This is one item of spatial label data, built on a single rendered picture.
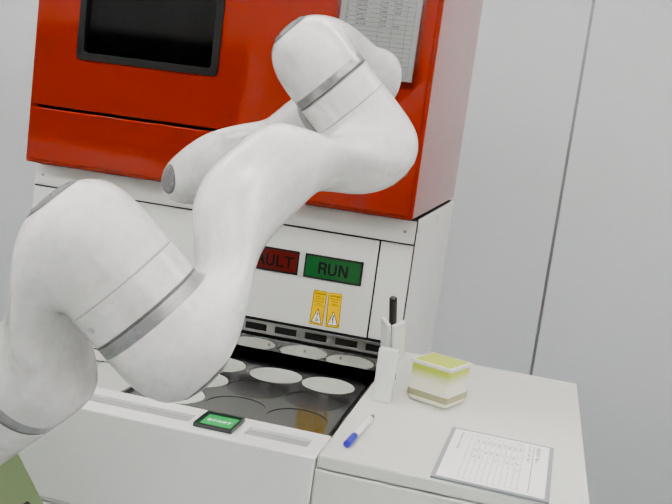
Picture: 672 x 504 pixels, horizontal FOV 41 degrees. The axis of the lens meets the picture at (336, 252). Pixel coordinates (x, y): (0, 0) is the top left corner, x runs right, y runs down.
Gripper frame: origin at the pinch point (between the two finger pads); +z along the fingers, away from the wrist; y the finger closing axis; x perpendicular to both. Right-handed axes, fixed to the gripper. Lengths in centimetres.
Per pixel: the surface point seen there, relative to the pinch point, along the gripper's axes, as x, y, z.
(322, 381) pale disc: 25.7, -4.7, 11.1
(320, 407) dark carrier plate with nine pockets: 19.5, 9.3, 11.1
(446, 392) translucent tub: 31.1, 29.2, 1.1
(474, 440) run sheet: 28, 43, 4
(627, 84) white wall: 163, -98, -64
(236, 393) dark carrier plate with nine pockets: 6.6, 1.7, 11.6
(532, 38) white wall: 136, -118, -75
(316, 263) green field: 25.5, -15.7, -9.5
